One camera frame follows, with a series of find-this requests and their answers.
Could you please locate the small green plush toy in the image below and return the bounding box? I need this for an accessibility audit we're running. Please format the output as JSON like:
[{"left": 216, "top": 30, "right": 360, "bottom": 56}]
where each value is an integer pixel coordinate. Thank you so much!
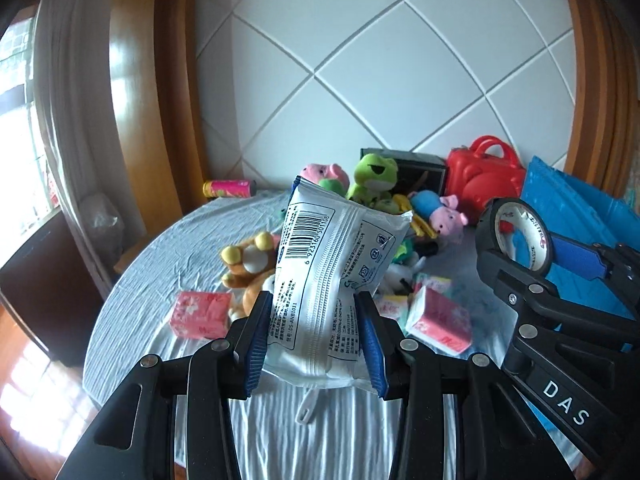
[{"left": 392, "top": 237, "right": 426, "bottom": 266}]

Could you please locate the pink pig plush blue body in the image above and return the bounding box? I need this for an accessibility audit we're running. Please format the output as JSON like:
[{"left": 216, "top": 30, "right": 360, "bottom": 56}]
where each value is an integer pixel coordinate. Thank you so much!
[{"left": 409, "top": 191, "right": 470, "bottom": 237}]

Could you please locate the window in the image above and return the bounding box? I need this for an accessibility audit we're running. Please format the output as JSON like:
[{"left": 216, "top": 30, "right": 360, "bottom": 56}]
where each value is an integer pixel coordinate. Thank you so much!
[{"left": 0, "top": 5, "right": 51, "bottom": 271}]

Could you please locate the pink tissue pack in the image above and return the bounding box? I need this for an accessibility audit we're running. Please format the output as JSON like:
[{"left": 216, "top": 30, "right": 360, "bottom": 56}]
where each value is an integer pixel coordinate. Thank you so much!
[
  {"left": 404, "top": 285, "right": 475, "bottom": 356},
  {"left": 170, "top": 290, "right": 236, "bottom": 340}
]

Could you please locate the small floral tissue pack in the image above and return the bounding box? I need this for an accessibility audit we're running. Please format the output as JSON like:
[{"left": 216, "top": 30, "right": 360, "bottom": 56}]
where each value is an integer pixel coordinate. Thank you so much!
[
  {"left": 414, "top": 272, "right": 454, "bottom": 294},
  {"left": 377, "top": 294, "right": 412, "bottom": 319}
]

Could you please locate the yellow toy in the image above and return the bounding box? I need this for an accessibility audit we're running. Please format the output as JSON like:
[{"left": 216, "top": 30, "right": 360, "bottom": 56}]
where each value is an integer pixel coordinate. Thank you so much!
[{"left": 392, "top": 194, "right": 437, "bottom": 240}]

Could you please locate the green frog plush toy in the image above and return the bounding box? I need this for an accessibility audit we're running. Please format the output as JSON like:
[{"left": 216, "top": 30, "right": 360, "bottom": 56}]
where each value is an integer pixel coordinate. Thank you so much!
[{"left": 346, "top": 152, "right": 399, "bottom": 206}]

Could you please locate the red plastic toy case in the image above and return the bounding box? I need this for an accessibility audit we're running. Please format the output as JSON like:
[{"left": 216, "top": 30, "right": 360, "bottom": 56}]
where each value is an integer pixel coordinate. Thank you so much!
[{"left": 446, "top": 135, "right": 526, "bottom": 219}]

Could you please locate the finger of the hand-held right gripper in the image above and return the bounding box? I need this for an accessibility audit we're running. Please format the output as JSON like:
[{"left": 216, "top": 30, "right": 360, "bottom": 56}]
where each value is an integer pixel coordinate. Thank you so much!
[
  {"left": 474, "top": 247, "right": 640, "bottom": 466},
  {"left": 550, "top": 234, "right": 640, "bottom": 321}
]

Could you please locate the brown bear plush toy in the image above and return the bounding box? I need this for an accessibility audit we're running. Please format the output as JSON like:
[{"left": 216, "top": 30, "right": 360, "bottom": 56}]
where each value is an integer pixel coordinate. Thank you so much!
[{"left": 220, "top": 231, "right": 281, "bottom": 319}]

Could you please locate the white wet wipes packet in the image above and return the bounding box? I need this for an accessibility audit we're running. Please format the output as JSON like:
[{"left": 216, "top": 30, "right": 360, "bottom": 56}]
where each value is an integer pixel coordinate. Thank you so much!
[{"left": 262, "top": 176, "right": 415, "bottom": 394}]

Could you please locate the black box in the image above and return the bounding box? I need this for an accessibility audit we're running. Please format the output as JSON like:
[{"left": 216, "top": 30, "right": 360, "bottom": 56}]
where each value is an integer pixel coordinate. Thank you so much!
[{"left": 360, "top": 147, "right": 449, "bottom": 199}]

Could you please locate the black tape roll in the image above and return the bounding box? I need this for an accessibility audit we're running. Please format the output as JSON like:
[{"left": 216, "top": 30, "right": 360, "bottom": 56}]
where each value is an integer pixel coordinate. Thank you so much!
[{"left": 475, "top": 197, "right": 556, "bottom": 277}]

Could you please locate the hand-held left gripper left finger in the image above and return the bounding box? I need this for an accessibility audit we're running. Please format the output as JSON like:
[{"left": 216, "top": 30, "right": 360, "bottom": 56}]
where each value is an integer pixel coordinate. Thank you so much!
[{"left": 57, "top": 290, "right": 275, "bottom": 480}]

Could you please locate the white plush toy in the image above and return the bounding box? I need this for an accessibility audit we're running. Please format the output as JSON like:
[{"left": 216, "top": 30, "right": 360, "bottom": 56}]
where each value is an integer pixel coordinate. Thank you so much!
[{"left": 385, "top": 257, "right": 426, "bottom": 296}]

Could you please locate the wooden door frame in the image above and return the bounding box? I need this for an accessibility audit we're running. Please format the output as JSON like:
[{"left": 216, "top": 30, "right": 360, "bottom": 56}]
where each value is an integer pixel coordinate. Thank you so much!
[
  {"left": 562, "top": 0, "right": 640, "bottom": 197},
  {"left": 110, "top": 0, "right": 212, "bottom": 241}
]

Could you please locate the yellow pink cylinder can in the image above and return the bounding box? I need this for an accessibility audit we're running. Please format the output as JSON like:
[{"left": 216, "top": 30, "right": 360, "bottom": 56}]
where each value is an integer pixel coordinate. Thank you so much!
[{"left": 202, "top": 178, "right": 257, "bottom": 200}]

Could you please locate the cloth covered round desktop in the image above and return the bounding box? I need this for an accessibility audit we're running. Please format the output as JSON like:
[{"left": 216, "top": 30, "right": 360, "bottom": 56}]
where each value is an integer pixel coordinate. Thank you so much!
[{"left": 82, "top": 187, "right": 601, "bottom": 480}]

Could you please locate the dark wooden cabinet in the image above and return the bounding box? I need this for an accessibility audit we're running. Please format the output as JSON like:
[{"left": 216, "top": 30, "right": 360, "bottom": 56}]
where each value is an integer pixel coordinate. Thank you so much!
[{"left": 0, "top": 210, "right": 109, "bottom": 369}]

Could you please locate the blue plastic storage bin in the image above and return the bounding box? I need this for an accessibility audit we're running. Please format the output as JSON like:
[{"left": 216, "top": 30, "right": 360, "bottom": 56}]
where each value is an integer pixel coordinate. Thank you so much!
[{"left": 520, "top": 156, "right": 640, "bottom": 436}]

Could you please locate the pink green plush toy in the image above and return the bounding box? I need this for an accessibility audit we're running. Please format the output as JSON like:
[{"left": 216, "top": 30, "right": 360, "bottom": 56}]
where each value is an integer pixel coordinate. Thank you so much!
[{"left": 301, "top": 162, "right": 351, "bottom": 195}]

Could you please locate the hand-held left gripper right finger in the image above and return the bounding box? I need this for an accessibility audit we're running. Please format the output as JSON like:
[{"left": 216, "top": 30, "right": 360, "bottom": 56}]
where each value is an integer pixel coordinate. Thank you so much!
[{"left": 352, "top": 290, "right": 576, "bottom": 480}]

